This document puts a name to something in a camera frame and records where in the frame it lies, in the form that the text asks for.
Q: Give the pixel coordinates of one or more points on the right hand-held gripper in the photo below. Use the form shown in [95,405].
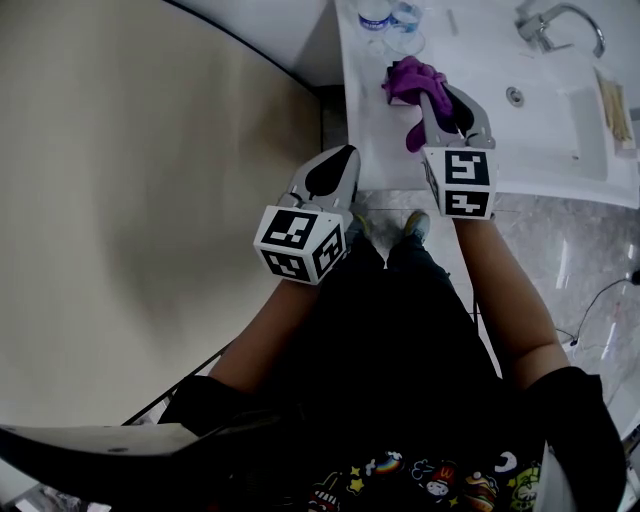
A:
[465,180]

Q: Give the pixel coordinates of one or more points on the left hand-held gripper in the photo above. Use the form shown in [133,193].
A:
[295,240]

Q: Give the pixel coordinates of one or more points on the purple cloth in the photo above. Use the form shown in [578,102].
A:
[412,80]

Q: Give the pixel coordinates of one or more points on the person's right forearm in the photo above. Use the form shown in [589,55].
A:
[500,290]

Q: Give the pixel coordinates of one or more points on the person's left forearm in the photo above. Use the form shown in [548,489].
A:
[270,335]

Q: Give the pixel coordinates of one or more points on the clear water bottle blue cap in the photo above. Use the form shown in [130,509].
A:
[406,17]

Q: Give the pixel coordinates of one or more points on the clear water bottle white cap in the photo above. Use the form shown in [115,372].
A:
[374,20]

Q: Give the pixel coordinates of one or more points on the person's left shoe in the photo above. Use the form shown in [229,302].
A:
[360,227]

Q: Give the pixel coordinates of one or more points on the person's shoe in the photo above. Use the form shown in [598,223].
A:
[360,227]
[417,225]

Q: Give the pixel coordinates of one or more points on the metal sink drain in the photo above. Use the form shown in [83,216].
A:
[515,96]

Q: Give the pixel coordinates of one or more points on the white washbasin counter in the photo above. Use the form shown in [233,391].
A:
[525,145]

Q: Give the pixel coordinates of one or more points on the person's right shoe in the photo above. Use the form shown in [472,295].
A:
[417,225]

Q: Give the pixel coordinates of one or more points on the person's black trousers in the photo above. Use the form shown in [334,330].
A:
[415,265]

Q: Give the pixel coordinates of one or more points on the chrome faucet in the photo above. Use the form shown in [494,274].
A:
[535,27]

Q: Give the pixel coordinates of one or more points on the bundle of wooden sticks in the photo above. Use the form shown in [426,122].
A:
[615,110]

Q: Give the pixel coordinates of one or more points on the white rectangular tray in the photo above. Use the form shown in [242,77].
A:
[627,149]

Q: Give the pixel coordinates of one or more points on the person's black printed shirt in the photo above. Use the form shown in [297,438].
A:
[375,400]

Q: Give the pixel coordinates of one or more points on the black mounted device plate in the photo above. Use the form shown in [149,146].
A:
[75,450]

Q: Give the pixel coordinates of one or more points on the dark framed window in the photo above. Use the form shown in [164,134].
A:
[60,500]

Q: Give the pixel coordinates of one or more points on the large beige board black frame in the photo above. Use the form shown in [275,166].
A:
[125,200]

